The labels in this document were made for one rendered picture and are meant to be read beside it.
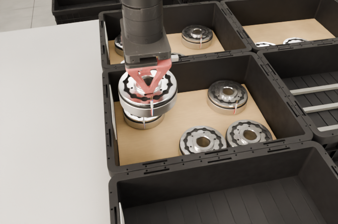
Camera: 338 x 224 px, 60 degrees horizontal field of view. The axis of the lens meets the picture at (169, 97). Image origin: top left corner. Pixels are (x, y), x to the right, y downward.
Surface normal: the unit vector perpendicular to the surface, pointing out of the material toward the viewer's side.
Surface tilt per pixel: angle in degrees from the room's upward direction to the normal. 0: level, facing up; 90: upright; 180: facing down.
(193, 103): 0
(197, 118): 0
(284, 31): 0
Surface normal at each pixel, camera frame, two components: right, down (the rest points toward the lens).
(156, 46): 0.01, -0.71
